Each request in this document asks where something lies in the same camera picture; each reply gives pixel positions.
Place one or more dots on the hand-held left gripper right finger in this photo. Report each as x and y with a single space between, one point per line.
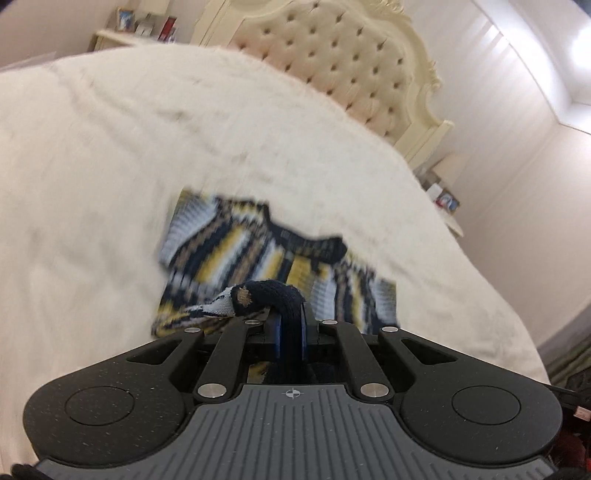
303 339

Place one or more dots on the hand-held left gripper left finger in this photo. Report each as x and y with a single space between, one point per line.
275 339

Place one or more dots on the navy yellow patterned knit sweater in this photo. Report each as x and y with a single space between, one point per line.
231 249

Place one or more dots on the cream nightstand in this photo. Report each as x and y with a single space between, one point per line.
445 221
134 39

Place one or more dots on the bed with cream blanket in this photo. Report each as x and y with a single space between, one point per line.
138 152

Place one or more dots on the green striped rug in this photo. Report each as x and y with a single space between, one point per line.
570 362

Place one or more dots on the cream tufted headboard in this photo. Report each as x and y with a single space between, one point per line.
346 60

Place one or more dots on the red book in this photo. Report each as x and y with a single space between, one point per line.
168 28

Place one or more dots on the blue photo frame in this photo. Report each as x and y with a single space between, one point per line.
125 19

